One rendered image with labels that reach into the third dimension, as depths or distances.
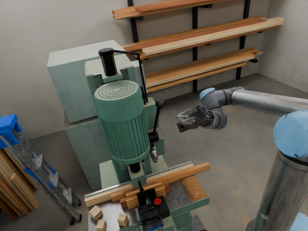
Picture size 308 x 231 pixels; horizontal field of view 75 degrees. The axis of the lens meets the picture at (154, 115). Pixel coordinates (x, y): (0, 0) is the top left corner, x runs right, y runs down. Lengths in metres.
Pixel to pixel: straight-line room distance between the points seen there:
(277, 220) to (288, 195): 0.13
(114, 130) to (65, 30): 2.41
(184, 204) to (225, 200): 1.16
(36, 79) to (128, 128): 2.58
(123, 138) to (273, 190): 0.53
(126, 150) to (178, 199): 0.42
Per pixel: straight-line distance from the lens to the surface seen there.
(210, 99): 1.08
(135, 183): 1.02
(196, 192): 1.09
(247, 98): 1.02
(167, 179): 1.14
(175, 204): 1.09
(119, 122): 0.73
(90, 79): 0.93
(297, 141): 0.63
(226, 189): 2.29
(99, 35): 3.09
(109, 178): 1.39
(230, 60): 3.61
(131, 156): 0.85
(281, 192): 0.76
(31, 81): 3.25
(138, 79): 1.06
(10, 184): 2.36
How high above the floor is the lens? 1.82
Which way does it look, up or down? 33 degrees down
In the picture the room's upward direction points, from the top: 8 degrees counter-clockwise
